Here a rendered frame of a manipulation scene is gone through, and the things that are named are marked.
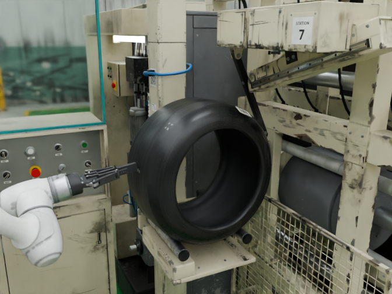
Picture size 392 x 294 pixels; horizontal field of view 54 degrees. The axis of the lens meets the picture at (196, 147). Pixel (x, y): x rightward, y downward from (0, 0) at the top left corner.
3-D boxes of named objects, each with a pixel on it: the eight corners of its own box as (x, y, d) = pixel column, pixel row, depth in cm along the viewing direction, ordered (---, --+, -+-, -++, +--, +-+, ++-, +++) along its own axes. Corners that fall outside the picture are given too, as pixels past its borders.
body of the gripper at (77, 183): (67, 179, 124) (96, 171, 128) (63, 171, 131) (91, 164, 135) (73, 200, 127) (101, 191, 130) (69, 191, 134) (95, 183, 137)
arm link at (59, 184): (46, 173, 129) (64, 168, 132) (52, 198, 132) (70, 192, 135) (49, 182, 121) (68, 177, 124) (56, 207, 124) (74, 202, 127)
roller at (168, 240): (153, 210, 172) (158, 217, 174) (144, 217, 171) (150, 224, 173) (186, 248, 142) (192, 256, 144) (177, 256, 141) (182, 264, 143)
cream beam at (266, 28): (214, 46, 166) (215, 11, 162) (262, 46, 177) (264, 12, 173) (315, 53, 114) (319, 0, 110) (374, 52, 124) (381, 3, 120)
